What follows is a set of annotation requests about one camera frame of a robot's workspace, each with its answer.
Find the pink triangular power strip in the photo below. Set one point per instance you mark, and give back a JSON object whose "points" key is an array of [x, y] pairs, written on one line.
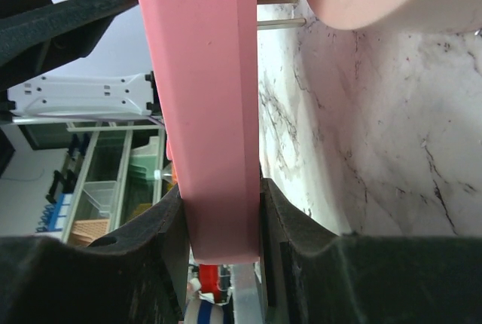
{"points": [[205, 62]]}

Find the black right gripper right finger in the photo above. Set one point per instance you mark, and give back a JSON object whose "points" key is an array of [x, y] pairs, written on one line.
{"points": [[311, 275]]}

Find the background storage shelf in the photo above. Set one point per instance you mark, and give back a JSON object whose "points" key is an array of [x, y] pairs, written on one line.
{"points": [[112, 173]]}

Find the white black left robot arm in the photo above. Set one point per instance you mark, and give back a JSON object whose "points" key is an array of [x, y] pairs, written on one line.
{"points": [[127, 98]]}

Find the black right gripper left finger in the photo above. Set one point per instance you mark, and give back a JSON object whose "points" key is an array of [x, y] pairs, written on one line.
{"points": [[135, 274]]}

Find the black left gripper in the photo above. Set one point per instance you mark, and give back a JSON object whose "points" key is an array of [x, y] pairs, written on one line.
{"points": [[38, 36]]}

